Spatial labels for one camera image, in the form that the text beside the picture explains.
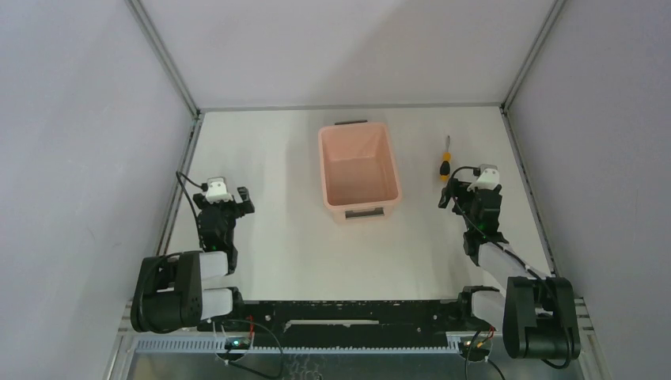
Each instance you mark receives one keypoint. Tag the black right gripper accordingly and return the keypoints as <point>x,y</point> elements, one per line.
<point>458,188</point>

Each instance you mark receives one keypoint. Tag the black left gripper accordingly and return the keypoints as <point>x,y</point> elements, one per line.
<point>225,205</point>

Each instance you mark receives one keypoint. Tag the yellow black screwdriver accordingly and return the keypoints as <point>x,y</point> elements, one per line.
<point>445,167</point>

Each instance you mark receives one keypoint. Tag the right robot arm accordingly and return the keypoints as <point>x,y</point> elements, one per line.
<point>534,312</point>

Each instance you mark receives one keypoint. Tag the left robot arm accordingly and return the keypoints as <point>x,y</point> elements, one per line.
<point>169,292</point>

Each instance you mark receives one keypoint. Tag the pink plastic bin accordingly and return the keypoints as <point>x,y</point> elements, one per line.
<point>359,175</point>

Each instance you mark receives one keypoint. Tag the left controller board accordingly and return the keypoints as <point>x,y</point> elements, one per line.
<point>237,343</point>

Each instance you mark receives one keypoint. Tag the controller board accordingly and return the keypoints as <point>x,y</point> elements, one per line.
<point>237,343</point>
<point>477,346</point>

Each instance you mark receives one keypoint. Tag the right controller board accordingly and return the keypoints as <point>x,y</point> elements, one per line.
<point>477,346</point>

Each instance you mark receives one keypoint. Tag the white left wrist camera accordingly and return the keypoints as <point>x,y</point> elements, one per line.
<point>217,190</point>

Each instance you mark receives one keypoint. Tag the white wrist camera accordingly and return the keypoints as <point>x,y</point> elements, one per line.
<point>217,190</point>
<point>488,177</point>

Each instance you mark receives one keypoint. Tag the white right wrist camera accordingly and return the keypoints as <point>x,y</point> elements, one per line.
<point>488,177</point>

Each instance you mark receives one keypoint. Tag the aluminium frame right rail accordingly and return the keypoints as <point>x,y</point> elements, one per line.
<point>522,168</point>

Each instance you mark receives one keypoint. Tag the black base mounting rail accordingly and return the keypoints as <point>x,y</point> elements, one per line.
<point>350,324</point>

